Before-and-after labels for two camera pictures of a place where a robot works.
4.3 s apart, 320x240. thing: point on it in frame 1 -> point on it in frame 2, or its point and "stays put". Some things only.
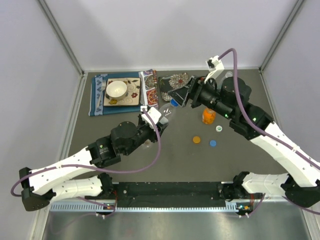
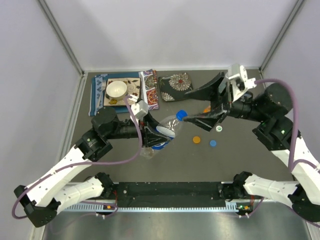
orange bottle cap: [196, 139] stays put
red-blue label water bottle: [167, 109] -> [167, 127]
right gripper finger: [179, 94] -> [208, 121]
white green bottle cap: [219, 128] stays put
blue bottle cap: [213, 143] stays put
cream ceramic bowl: [116, 90] stays put
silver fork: [103, 85] stays put
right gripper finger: [185, 89] -> [209, 91]
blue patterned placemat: [149, 92] stays put
